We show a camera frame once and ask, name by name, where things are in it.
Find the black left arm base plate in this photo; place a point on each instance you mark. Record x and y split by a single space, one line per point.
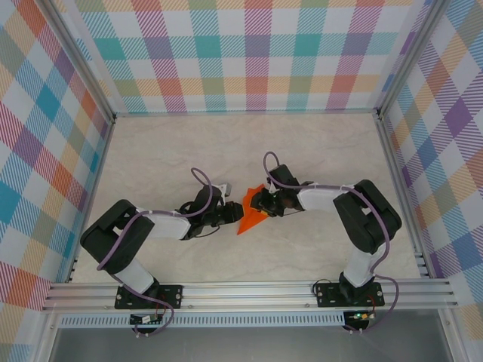
173 296

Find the small black circuit board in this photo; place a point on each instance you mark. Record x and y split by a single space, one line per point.
145 319

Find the grey metal plate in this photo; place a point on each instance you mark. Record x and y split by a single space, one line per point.
245 345

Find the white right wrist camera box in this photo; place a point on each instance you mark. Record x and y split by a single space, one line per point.
271 189

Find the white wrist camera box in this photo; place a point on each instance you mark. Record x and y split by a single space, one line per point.
225 189
271 189

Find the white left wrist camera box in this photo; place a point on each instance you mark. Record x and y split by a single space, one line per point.
225 189

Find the aluminium mounting rail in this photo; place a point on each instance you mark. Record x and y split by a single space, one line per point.
245 296

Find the thin aluminium frame bar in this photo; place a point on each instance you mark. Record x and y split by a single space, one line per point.
245 112

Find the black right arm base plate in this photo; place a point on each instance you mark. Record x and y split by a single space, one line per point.
324 296

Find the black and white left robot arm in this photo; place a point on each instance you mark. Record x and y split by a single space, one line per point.
113 241

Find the aluminium side frame bar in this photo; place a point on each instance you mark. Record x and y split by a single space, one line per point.
394 169
99 169

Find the aluminium frame post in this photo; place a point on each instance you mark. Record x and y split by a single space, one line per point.
87 64
406 64

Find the small circuit board green light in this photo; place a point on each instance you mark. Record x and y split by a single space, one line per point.
360 316

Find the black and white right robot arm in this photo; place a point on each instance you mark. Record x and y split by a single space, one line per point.
366 218

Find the orange paper sheet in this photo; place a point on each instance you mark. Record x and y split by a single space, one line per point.
247 224

